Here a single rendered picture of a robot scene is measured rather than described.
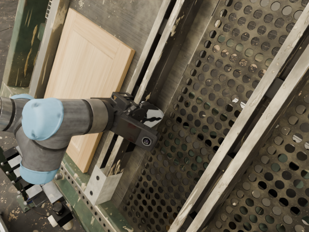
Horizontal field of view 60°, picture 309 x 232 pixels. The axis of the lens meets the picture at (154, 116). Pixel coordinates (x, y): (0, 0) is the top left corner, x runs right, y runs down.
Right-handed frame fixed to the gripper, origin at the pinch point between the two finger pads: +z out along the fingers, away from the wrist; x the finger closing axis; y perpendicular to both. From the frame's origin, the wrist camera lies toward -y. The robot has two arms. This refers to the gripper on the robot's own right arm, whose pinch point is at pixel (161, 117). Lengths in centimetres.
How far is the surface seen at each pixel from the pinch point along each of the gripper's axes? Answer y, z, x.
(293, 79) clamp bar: -24.4, -4.5, -24.5
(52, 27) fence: 61, -2, -1
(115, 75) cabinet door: 22.6, 0.2, -0.9
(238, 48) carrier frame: 43, 112, -20
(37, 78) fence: 62, -3, 22
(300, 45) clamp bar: -21.4, -2.0, -30.2
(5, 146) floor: 142, 30, 124
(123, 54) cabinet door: 22.6, 0.1, -8.2
